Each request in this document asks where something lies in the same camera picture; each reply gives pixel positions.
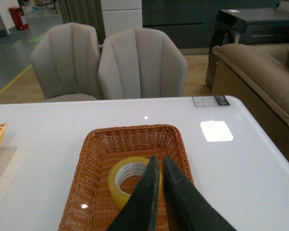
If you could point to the brown wicker basket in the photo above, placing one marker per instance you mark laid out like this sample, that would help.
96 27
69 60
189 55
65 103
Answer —
90 206

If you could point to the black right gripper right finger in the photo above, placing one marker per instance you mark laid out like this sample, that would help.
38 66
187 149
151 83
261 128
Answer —
187 209

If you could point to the yellow clear tape roll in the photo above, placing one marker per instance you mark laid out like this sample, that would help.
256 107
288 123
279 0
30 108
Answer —
122 172

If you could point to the grey chair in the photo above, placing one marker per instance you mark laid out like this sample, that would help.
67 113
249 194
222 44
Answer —
66 62
141 63

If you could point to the white pillar cabinet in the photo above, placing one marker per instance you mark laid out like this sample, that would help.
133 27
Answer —
119 15

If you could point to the black glossy appliance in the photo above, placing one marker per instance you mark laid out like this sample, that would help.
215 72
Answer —
246 26

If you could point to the black label sticker on table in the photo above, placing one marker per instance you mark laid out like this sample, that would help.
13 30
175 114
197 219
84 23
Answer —
215 100

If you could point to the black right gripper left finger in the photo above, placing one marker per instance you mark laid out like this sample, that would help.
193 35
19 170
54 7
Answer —
140 211

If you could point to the grey chair on left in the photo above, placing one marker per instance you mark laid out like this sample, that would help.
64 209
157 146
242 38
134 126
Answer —
66 62

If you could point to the tan sofa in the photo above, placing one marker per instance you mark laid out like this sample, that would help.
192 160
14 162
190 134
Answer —
264 68

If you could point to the grey chair on right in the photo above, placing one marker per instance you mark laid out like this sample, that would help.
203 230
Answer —
141 63

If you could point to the dark grey counter cabinet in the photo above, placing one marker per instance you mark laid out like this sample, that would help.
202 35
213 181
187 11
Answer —
190 23

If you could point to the red box on floor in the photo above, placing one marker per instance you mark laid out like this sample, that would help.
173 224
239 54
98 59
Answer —
19 18

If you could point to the grey curtain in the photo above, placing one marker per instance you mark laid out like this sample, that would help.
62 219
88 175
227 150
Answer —
88 12

